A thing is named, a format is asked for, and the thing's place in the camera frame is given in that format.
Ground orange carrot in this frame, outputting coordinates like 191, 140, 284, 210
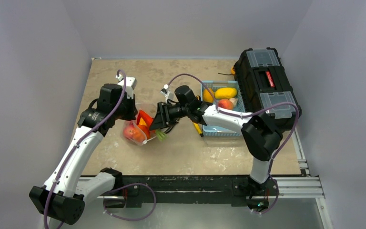
155, 129, 167, 142

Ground red bell pepper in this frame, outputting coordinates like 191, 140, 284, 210
137, 110, 153, 127

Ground orange small pumpkin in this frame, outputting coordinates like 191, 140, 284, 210
137, 125, 151, 139

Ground clear zip top bag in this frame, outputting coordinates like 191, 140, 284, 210
122, 103, 156, 146

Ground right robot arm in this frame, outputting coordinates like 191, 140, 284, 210
149, 85, 283, 194

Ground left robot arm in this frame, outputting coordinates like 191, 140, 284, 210
29, 83, 138, 228

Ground yellow lemon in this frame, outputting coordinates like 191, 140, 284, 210
203, 88, 214, 103

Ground blue plastic basket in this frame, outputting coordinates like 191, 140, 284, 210
201, 81, 246, 136

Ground peach fruit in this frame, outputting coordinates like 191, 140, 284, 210
217, 99, 234, 110

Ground yellow mango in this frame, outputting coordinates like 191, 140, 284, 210
214, 87, 238, 100

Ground garlic bulb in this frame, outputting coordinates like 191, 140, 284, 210
229, 98, 238, 107

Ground yellow black tool behind box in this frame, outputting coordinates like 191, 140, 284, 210
218, 66, 235, 75

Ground black tool box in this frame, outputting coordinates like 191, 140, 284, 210
233, 47, 302, 116

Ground black handled pliers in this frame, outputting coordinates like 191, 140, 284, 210
163, 126, 174, 134

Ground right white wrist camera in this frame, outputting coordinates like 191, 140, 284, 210
160, 84, 174, 102

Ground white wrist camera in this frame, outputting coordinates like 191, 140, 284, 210
160, 84, 174, 102
115, 74, 137, 99

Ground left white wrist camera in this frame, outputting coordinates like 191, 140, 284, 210
115, 74, 137, 99

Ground yellow handled screwdriver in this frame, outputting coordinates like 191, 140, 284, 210
193, 123, 207, 143

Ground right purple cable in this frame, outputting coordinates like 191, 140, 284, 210
163, 73, 300, 216

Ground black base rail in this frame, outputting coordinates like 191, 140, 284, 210
45, 175, 324, 209

